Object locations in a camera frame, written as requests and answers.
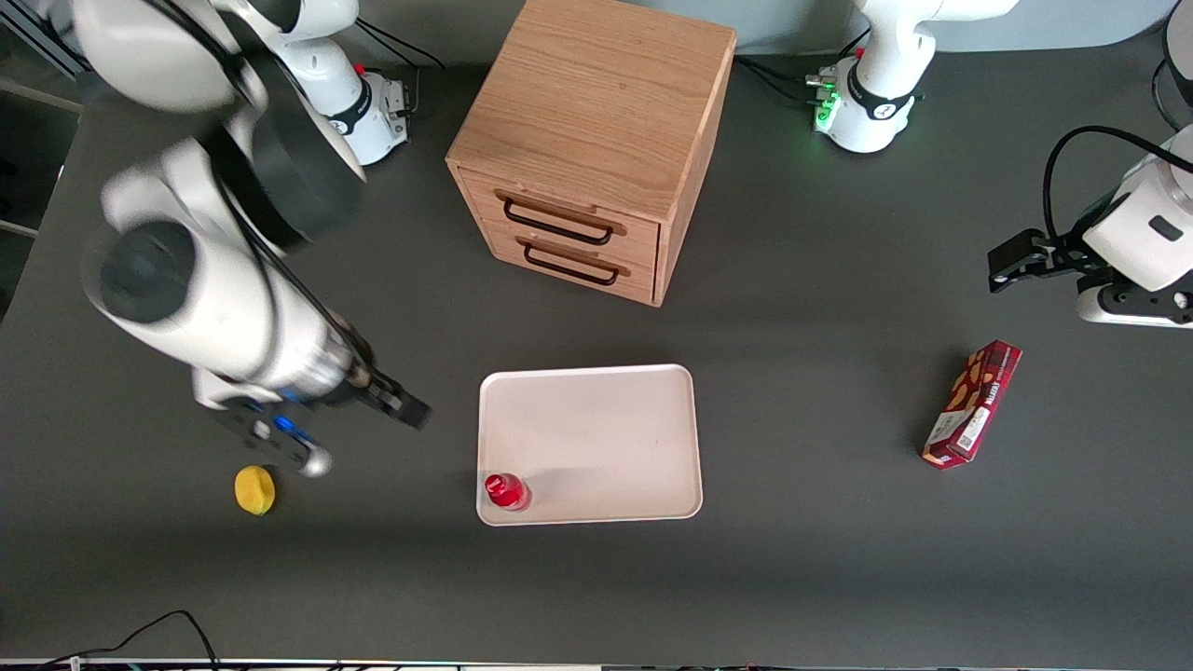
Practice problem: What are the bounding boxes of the yellow lemon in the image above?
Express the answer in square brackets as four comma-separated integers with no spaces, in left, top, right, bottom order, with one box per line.
[233,464,279,517]

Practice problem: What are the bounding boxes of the black table edge cable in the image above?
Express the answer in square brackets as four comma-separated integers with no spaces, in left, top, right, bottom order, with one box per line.
[0,609,221,671]

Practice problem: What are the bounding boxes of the pale pink plastic tray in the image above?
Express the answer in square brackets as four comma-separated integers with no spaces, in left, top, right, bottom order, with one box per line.
[476,363,705,528]

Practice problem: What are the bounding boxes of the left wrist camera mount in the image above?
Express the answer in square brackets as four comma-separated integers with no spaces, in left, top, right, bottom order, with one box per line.
[1076,274,1193,330]

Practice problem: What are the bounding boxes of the black metal drawer handle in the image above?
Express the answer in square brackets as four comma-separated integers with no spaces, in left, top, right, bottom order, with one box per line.
[515,236,633,288]
[495,189,629,248]

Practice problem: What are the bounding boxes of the wooden drawer cabinet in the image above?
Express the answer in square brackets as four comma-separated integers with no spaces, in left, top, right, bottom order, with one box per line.
[446,0,739,309]

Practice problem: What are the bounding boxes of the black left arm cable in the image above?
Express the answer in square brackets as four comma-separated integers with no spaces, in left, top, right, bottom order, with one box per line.
[1041,125,1193,245]

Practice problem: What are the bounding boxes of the black left arm base cables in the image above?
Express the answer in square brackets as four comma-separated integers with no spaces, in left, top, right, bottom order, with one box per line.
[734,28,872,105]

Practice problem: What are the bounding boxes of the red coke bottle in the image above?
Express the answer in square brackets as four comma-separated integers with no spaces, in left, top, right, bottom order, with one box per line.
[483,472,533,514]

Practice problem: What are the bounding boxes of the black right arm base cables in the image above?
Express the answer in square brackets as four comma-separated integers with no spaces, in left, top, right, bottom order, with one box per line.
[352,19,450,117]

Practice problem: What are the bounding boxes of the wooden drawer front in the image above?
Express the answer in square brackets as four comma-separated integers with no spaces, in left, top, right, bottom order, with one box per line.
[484,224,657,306]
[456,168,662,272]

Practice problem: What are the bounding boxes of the black arm base cables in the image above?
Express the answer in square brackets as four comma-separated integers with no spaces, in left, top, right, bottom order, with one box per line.
[352,19,450,117]
[734,28,872,105]

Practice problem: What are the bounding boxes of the red snack box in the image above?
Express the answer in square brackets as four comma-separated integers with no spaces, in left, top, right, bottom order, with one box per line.
[921,339,1024,472]

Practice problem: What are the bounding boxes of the aluminium frame rail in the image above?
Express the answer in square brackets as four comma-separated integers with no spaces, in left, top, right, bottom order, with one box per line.
[0,17,85,83]

